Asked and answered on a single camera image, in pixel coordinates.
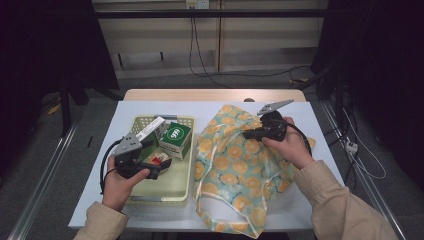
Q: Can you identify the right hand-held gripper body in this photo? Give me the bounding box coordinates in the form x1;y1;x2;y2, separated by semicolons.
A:
256;99;295;143

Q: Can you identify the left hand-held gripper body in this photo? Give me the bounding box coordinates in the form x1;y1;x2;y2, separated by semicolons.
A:
113;131;162;181

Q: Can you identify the tall green and white box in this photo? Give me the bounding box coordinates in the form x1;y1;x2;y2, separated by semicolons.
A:
135;116;168;162

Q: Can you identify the pale yellow perforated basket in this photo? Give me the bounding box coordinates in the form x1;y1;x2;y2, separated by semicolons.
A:
126;114;196;207

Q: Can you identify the green and white cube box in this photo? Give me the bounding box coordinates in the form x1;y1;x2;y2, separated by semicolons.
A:
157;122;193;161

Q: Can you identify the orange print fabric bag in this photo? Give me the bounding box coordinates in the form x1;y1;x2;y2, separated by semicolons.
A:
193;104;317;240

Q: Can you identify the person's right hand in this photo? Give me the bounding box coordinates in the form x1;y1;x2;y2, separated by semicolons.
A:
261;116;316;171

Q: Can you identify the person's left hand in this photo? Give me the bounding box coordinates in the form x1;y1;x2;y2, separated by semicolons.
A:
101;164;151;213

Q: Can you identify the white table sheet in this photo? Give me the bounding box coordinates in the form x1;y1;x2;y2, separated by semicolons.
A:
68;100;346;233

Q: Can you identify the wooden table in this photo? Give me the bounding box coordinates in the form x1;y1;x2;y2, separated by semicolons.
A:
123;88;307;103

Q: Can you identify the black stand leg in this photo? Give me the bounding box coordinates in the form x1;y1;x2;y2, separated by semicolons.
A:
59;74;73;138

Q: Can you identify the white power strip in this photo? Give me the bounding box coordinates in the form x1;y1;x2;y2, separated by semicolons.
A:
345;140;359;155

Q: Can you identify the dark curtain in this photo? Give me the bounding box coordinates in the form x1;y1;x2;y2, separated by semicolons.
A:
311;0;424;183
0;0;120;174

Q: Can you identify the black horizontal bar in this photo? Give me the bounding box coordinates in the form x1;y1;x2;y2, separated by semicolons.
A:
94;9;328;19

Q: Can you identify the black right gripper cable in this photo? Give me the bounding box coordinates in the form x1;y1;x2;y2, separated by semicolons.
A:
281;119;314;158

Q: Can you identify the black wall cable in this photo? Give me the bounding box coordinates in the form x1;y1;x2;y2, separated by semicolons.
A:
191;16;314;79
188;8;233;89

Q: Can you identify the metal floor rail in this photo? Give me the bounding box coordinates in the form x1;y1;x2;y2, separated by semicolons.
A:
319;100;408;240
6;121;79;240

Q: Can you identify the white floor cable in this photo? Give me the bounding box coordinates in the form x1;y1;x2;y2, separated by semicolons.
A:
342;108;388;181

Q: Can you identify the vertical wooden wall strip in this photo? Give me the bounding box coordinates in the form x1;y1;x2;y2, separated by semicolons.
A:
216;0;224;73

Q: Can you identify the white wall socket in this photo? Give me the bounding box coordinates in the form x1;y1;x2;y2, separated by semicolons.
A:
185;0;210;10

